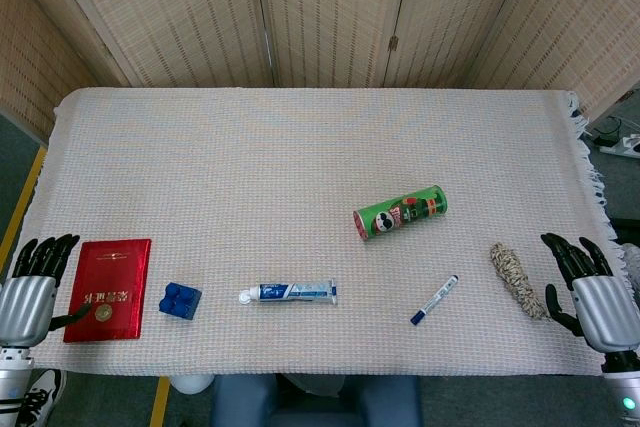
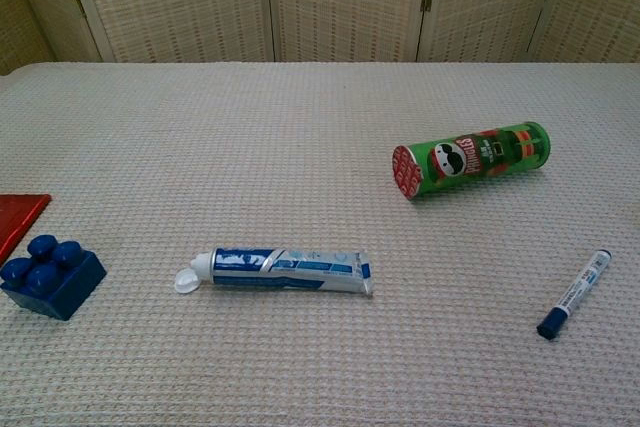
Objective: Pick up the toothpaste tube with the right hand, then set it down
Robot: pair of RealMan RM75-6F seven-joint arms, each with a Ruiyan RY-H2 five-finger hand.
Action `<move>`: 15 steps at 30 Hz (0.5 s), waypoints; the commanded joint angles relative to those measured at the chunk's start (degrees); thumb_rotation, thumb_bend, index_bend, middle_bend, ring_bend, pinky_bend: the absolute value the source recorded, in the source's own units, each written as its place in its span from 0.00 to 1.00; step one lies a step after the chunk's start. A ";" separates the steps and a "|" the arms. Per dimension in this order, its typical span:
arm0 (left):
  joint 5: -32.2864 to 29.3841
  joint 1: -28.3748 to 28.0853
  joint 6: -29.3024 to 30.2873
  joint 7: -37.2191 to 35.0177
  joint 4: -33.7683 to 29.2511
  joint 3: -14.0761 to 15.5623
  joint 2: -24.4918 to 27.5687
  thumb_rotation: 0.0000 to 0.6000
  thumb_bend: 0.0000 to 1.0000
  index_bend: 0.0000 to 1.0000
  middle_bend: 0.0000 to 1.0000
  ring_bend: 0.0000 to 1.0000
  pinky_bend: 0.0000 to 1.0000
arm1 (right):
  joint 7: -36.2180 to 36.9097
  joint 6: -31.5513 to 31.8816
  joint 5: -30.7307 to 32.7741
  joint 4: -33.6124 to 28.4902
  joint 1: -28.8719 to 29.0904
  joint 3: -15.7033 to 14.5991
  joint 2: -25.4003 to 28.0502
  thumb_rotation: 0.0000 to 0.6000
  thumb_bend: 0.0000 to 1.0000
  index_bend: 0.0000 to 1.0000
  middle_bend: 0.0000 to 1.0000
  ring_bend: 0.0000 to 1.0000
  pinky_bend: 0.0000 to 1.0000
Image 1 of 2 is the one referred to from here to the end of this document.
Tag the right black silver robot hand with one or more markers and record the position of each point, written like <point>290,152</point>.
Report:
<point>605,312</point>

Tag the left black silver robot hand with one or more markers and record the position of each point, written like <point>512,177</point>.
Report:
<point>25,307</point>

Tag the white blue toothpaste tube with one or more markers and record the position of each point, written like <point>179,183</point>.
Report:
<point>295,292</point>

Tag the blue robot base seat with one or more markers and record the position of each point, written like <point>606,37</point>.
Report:
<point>240,404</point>

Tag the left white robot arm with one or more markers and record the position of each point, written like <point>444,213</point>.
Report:
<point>12,387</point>

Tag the red certificate booklet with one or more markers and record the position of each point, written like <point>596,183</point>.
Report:
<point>110,287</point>

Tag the black white sneaker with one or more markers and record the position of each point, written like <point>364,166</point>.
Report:
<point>42,397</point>

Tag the blue building block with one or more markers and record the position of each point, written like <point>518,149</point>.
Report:
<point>180,301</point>

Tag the white power strip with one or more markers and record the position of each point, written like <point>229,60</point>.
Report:
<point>622,146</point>

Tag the blue white marker pen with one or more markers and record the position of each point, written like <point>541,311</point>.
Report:
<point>434,300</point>

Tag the white round base part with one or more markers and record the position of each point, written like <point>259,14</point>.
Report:
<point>190,383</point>

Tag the green Pringles can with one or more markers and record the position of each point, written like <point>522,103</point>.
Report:
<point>400,214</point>

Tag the white woven tablecloth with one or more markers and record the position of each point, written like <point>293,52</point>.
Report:
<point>300,172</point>

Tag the metal screen hinge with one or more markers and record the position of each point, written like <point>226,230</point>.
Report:
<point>393,43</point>

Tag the bamboo folding screen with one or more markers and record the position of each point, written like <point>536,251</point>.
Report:
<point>325,12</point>

